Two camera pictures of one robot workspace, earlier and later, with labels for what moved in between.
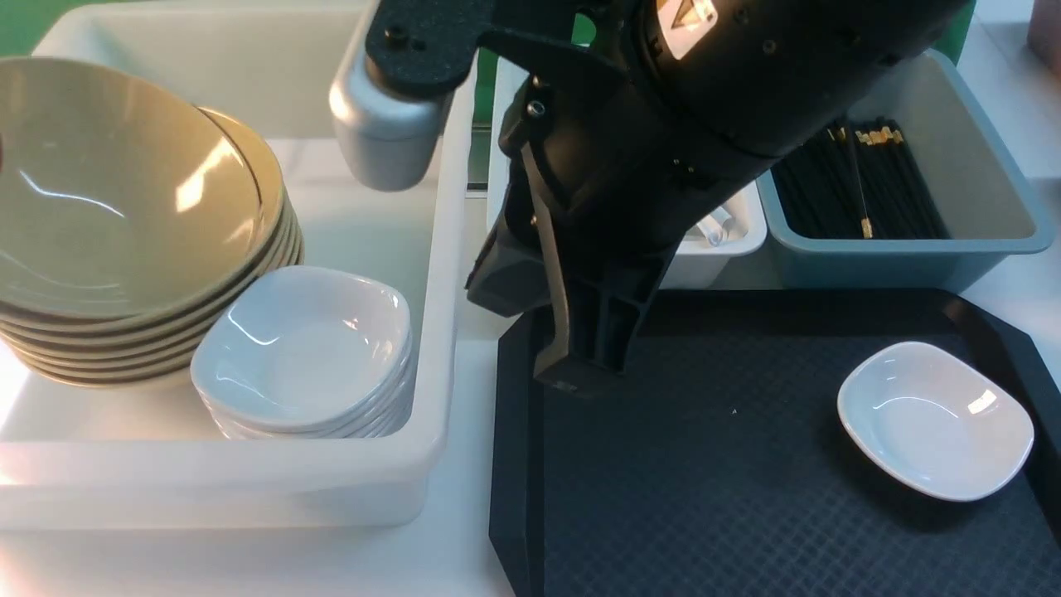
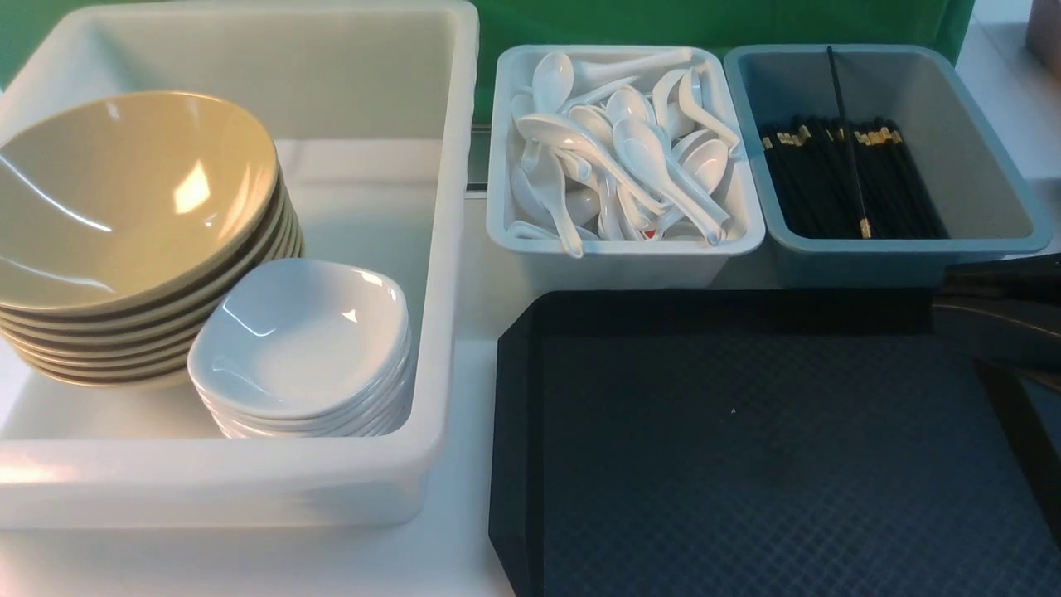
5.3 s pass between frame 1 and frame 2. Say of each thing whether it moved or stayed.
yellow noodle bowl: moved
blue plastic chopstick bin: stayed
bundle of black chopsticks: stayed
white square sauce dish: moved
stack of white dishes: stayed
